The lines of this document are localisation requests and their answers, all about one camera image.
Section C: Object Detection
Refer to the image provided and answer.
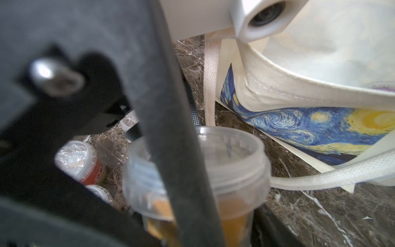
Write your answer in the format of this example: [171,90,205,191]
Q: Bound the red lid seed jar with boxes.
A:
[55,141,107,186]

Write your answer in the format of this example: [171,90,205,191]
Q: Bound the cream canvas starry night bag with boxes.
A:
[204,1,395,192]

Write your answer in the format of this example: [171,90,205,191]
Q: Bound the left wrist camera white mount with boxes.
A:
[229,0,308,43]

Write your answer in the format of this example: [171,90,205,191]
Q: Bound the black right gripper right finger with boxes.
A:
[1,1,225,247]

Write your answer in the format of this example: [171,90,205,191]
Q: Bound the orange seed jar clear lid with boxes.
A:
[122,126,271,247]

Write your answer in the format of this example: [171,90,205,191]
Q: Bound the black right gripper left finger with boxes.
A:
[1,152,160,247]

